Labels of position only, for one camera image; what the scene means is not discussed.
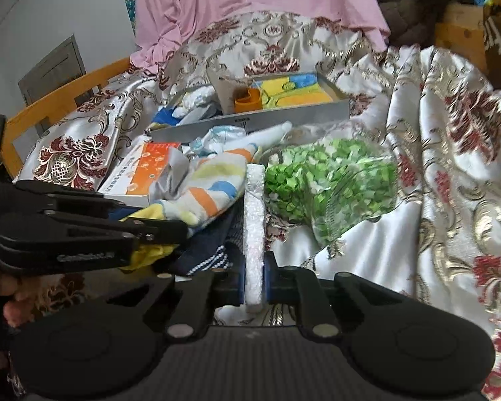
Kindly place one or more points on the navy white striped sock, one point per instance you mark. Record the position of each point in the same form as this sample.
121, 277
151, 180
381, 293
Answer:
204, 255

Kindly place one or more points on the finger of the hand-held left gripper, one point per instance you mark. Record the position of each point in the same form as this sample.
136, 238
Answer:
150, 229
67, 200

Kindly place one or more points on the wooden bed frame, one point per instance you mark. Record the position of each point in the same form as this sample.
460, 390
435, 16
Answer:
459, 29

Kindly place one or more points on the floral satin blanket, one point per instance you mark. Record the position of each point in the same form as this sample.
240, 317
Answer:
442, 175

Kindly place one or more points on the orange white box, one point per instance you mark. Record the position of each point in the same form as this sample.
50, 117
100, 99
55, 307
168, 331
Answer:
146, 171

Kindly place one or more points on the person's left hand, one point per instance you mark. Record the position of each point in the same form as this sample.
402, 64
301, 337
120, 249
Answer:
16, 311

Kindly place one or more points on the pastel striped yellow sock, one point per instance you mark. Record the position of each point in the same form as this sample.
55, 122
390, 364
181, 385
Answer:
208, 192

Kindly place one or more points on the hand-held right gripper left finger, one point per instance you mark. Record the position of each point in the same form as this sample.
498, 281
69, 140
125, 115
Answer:
241, 284

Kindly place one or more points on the grey metal tray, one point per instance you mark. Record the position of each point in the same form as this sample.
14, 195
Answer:
300, 115

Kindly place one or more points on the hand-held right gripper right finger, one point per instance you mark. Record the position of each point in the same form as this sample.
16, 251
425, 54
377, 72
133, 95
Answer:
269, 280

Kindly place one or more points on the blue patterned wall poster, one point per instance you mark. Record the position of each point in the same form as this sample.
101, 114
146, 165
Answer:
129, 8

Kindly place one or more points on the bag of green paper bits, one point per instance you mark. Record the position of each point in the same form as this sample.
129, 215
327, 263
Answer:
330, 175

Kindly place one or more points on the brown quilted jacket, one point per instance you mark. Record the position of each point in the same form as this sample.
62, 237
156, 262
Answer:
417, 8

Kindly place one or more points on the white blue printed cloth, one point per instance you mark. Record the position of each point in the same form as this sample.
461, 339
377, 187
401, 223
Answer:
225, 138

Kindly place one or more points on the wooden bed rail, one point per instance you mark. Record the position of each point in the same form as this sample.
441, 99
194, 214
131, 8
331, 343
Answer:
67, 96

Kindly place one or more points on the grey wall hatch door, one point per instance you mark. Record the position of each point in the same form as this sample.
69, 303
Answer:
52, 75

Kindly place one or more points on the white foam piece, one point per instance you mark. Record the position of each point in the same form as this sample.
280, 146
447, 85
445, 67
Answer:
254, 217

